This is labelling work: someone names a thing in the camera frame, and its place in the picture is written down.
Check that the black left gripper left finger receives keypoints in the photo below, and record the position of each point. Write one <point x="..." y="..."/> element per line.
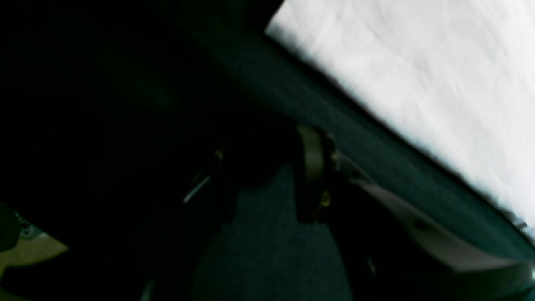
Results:
<point x="176" y="237"/>

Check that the black table cloth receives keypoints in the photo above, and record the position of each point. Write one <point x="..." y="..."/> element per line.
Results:
<point x="108" y="107"/>

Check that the pink T-shirt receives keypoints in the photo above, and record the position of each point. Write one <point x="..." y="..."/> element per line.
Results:
<point x="454" y="78"/>

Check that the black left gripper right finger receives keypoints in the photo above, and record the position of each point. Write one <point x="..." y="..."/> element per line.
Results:
<point x="390" y="249"/>

